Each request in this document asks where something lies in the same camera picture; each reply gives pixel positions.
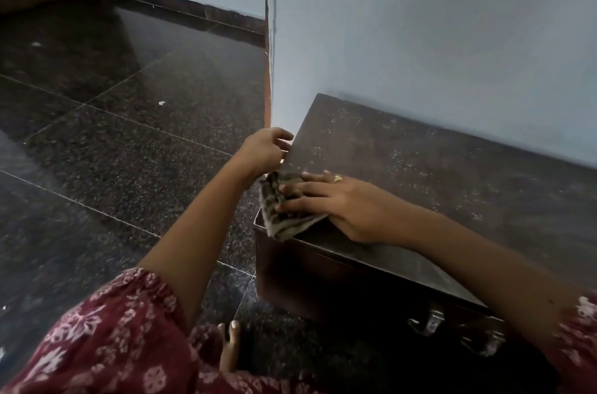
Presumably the person's right hand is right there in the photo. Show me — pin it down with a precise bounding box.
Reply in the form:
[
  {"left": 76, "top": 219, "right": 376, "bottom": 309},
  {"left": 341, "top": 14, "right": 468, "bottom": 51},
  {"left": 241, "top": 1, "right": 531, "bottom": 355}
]
[{"left": 275, "top": 169, "right": 413, "bottom": 246}]

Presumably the person's left hand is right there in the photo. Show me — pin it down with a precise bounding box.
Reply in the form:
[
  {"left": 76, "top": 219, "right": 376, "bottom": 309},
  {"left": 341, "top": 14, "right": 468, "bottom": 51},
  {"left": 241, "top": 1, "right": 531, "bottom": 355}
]
[{"left": 234, "top": 127, "right": 295, "bottom": 181}]

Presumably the grey patterned cleaning cloth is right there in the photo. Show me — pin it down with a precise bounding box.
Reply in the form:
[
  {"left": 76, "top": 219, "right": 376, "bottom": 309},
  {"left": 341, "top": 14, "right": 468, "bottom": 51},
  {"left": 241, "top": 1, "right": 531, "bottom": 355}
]
[{"left": 259, "top": 170, "right": 329, "bottom": 242}]

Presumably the dark brown metal trunk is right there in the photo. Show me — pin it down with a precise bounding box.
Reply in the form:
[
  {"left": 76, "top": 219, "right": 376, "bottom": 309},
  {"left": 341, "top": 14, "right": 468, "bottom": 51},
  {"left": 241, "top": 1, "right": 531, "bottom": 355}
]
[{"left": 253, "top": 93, "right": 597, "bottom": 362}]

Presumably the person's right forearm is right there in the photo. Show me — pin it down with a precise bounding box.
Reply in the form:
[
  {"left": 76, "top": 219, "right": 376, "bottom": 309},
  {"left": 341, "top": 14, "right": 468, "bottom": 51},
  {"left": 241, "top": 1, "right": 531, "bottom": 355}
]
[{"left": 396, "top": 203, "right": 594, "bottom": 353}]

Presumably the person's left forearm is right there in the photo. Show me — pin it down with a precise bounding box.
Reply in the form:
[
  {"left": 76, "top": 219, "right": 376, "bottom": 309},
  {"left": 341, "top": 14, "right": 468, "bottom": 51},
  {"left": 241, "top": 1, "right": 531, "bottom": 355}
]
[{"left": 137, "top": 160, "right": 260, "bottom": 330}]

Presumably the person's bare foot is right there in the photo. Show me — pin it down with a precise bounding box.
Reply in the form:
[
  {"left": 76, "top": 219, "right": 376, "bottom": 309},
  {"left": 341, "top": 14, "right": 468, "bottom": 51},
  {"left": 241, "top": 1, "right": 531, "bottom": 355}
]
[{"left": 216, "top": 319, "right": 242, "bottom": 374}]

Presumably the silver trunk latch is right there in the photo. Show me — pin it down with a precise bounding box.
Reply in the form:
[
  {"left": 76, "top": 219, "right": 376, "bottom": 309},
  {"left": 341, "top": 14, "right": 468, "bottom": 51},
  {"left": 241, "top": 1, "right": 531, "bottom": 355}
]
[
  {"left": 408, "top": 309, "right": 445, "bottom": 337},
  {"left": 461, "top": 328, "right": 507, "bottom": 358}
]

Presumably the red floral garment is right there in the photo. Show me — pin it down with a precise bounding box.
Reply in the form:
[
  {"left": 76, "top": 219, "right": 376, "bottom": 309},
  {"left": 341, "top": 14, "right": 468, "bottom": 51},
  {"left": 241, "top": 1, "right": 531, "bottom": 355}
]
[{"left": 0, "top": 267, "right": 597, "bottom": 394}]

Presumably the brown wooden door frame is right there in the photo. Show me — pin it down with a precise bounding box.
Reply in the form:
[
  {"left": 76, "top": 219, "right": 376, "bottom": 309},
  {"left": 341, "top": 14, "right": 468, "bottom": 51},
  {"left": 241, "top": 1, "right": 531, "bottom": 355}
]
[{"left": 263, "top": 0, "right": 274, "bottom": 130}]

